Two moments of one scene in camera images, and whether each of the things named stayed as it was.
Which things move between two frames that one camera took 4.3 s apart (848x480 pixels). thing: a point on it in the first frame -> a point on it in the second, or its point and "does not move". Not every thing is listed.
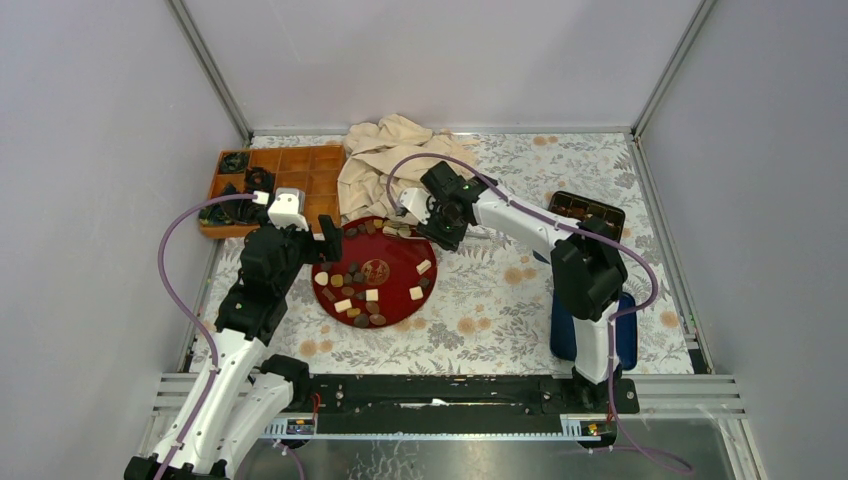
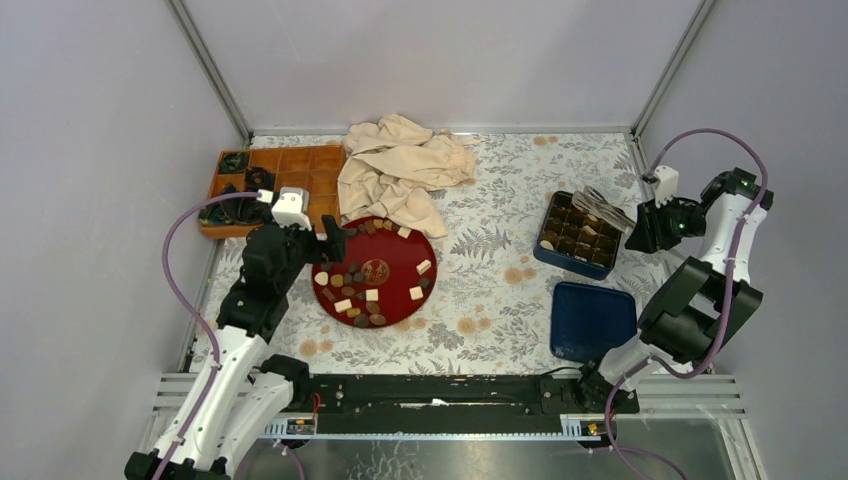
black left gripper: (330, 249) does not move
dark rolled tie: (234, 162) does not move
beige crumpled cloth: (388, 156) does not move
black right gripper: (450, 241) -> (644, 237)
